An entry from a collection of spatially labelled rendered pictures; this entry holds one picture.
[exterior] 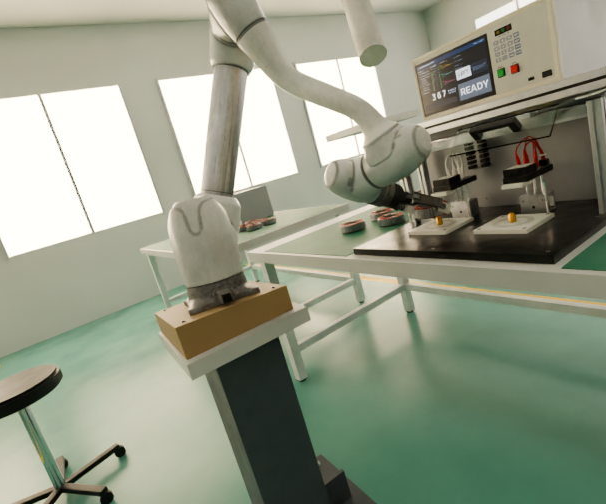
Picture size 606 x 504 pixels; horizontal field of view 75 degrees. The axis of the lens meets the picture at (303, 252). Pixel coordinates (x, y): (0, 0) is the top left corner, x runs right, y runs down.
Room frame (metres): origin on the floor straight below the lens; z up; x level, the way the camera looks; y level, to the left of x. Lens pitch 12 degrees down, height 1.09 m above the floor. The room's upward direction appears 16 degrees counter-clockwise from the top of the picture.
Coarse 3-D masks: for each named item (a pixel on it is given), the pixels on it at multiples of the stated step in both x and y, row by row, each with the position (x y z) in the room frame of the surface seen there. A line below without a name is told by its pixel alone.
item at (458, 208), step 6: (474, 198) 1.32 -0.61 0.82; (450, 204) 1.36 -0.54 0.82; (456, 204) 1.34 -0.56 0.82; (462, 204) 1.32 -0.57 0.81; (468, 204) 1.30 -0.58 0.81; (474, 204) 1.31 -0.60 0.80; (456, 210) 1.35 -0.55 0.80; (462, 210) 1.33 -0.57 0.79; (474, 210) 1.31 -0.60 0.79; (456, 216) 1.35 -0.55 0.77; (462, 216) 1.33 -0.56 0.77
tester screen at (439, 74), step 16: (464, 48) 1.24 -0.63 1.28; (480, 48) 1.20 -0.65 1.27; (432, 64) 1.34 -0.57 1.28; (448, 64) 1.29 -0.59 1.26; (464, 64) 1.25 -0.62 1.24; (432, 80) 1.35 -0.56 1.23; (448, 80) 1.30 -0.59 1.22; (464, 80) 1.26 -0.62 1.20; (448, 96) 1.31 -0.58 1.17; (480, 96) 1.22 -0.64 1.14
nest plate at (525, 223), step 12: (504, 216) 1.14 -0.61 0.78; (516, 216) 1.10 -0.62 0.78; (528, 216) 1.07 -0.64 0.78; (540, 216) 1.04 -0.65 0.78; (552, 216) 1.03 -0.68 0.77; (480, 228) 1.08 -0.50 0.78; (492, 228) 1.05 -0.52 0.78; (504, 228) 1.02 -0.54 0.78; (516, 228) 0.99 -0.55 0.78; (528, 228) 0.96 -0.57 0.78
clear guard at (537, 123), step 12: (576, 96) 1.02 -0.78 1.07; (540, 108) 0.88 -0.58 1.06; (552, 108) 0.85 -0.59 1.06; (492, 120) 1.00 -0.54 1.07; (528, 120) 0.88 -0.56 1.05; (540, 120) 0.86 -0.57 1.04; (552, 120) 0.83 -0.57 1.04; (468, 132) 1.01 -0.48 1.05; (492, 132) 0.95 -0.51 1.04; (504, 132) 0.92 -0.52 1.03; (516, 132) 0.89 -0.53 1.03; (528, 132) 0.86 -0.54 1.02; (540, 132) 0.84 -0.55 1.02; (456, 144) 1.02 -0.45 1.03; (468, 144) 0.99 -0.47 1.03; (480, 144) 0.96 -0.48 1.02; (492, 144) 0.93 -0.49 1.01; (504, 144) 0.90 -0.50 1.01
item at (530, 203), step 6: (540, 192) 1.13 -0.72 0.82; (552, 192) 1.11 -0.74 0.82; (522, 198) 1.15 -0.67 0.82; (528, 198) 1.13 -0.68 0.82; (534, 198) 1.12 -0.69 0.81; (540, 198) 1.11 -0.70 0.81; (522, 204) 1.15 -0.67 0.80; (528, 204) 1.14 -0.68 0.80; (534, 204) 1.12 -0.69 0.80; (540, 204) 1.11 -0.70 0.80; (522, 210) 1.15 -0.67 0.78; (528, 210) 1.14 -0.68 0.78; (534, 210) 1.12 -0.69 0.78; (540, 210) 1.11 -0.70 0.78; (546, 210) 1.10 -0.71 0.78
